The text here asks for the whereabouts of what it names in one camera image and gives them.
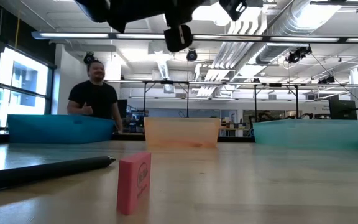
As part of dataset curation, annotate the long black pen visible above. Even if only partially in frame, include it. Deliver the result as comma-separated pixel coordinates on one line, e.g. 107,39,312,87
0,155,117,194

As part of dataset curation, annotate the black computer monitor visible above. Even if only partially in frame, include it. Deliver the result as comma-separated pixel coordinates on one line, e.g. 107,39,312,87
328,98,358,121

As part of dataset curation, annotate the pink eraser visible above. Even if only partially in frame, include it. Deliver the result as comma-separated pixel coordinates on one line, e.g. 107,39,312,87
116,151,152,217

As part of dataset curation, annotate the silver ventilation duct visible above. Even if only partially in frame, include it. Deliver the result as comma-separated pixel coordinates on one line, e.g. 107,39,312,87
255,0,343,65

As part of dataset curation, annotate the large window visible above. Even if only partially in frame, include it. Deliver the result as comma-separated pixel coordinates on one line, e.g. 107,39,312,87
0,46,55,129

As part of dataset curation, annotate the black background rig frame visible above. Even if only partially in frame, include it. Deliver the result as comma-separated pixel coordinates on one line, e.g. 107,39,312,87
140,80,301,123

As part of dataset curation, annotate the black ceiling-mounted device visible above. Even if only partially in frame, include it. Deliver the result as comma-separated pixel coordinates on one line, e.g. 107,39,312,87
285,45,313,65

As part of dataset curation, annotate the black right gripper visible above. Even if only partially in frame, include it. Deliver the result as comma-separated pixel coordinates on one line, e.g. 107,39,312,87
218,0,249,21

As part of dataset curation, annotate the person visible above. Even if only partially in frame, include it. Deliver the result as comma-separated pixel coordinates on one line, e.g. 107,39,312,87
66,60,124,135

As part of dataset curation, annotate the orange plastic bin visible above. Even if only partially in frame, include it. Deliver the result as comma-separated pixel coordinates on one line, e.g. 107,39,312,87
144,116,221,149

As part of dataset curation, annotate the blue plastic bin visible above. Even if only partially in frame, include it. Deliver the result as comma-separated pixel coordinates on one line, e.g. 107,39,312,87
6,114,116,145

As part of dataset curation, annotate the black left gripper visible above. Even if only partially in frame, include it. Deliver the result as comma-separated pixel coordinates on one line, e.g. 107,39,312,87
163,0,206,53

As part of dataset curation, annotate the black aluminium table frame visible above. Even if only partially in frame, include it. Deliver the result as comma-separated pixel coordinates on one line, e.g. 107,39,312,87
0,132,358,152

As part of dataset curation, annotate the teal plastic bin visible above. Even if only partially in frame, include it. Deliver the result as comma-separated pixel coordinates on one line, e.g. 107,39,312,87
252,119,358,151

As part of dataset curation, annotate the overhead light bar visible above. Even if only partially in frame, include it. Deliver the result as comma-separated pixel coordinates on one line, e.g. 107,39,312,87
31,30,358,45

